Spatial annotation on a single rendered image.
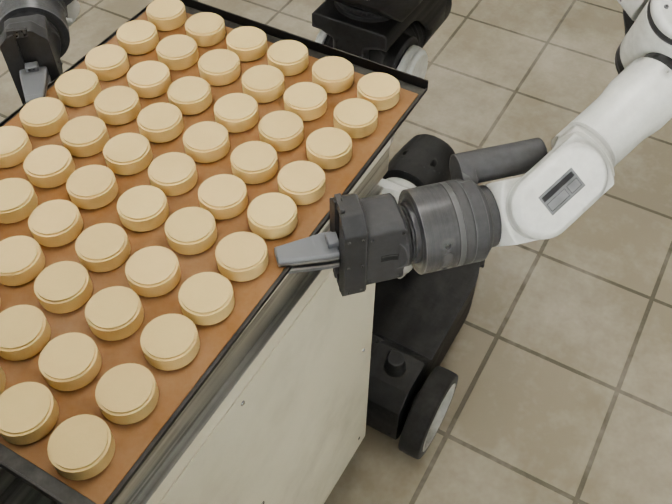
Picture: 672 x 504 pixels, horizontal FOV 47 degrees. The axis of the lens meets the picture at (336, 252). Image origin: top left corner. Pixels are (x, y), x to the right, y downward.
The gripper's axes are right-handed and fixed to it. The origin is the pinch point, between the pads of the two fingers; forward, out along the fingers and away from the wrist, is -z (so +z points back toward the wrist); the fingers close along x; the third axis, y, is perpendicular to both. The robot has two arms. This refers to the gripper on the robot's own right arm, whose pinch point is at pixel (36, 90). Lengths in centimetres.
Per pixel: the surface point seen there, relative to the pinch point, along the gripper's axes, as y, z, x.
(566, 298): 102, 14, -100
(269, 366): 20.2, -32.2, -20.7
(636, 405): 104, -18, -100
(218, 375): 14.2, -36.5, -12.9
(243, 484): 14, -38, -39
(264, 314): 20.5, -30.2, -12.6
